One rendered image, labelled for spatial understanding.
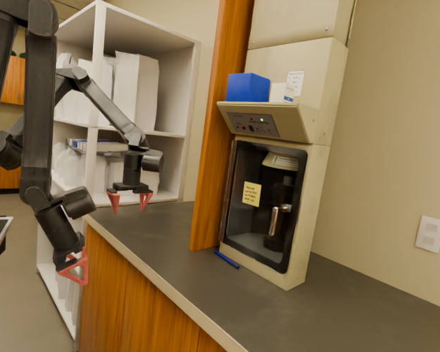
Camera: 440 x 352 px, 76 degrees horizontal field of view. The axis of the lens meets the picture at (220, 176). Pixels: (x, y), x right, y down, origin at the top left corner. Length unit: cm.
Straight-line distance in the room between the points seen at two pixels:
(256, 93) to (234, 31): 30
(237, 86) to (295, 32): 24
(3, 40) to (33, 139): 20
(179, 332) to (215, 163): 58
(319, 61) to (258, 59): 23
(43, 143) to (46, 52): 19
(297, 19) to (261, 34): 14
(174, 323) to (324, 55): 92
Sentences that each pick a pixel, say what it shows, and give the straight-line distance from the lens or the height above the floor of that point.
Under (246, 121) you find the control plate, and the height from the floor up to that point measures 145.
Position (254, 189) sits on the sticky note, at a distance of 98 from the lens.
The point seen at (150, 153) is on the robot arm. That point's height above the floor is 131.
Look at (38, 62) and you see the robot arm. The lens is 75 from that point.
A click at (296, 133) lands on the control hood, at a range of 85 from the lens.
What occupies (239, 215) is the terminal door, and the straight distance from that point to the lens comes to 104.
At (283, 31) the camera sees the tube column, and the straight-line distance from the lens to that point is 103.
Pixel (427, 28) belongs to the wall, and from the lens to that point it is 132.
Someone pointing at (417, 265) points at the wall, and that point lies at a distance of 127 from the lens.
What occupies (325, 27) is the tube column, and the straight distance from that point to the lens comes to 95.
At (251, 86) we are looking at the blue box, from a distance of 92.
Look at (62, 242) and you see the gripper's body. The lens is 80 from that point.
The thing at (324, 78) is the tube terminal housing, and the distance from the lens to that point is 90.
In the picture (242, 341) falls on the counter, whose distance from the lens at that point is 76.
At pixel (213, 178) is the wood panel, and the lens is 109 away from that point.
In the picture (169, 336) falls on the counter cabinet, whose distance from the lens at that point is 105.
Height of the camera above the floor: 140
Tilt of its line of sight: 8 degrees down
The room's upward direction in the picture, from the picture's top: 8 degrees clockwise
